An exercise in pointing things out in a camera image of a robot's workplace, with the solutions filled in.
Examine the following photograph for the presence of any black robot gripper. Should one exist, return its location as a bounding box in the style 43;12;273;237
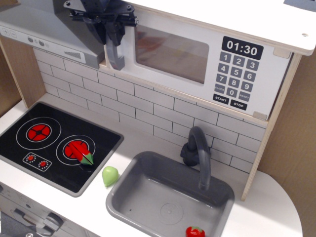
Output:
63;0;138;46

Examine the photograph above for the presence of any grey microwave door handle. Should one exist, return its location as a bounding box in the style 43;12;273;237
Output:
106;39;125;71

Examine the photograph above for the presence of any white toy microwave door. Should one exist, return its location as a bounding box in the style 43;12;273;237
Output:
117;5;293;120

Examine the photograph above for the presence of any white wooden microwave cabinet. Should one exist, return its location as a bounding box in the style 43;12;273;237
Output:
98;0;316;201

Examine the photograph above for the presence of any grey toy range hood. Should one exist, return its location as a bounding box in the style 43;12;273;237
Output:
0;0;105;69

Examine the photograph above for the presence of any red toy chili pepper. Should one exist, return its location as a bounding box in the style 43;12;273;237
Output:
68;141;94;165

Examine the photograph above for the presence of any black toy stove top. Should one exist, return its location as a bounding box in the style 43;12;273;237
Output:
0;102;123;197

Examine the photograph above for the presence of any green toy pear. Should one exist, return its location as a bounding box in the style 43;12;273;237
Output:
102;166;119;187

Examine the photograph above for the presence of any dark grey toy faucet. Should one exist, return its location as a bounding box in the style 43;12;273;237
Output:
180;126;211;191

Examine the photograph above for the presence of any grey toy sink basin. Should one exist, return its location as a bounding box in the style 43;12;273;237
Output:
106;152;235;237

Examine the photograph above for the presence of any red toy strawberry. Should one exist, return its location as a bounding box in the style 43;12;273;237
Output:
186;226;205;237

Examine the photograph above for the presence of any grey toy oven handle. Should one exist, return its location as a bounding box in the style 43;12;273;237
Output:
11;208;64;237

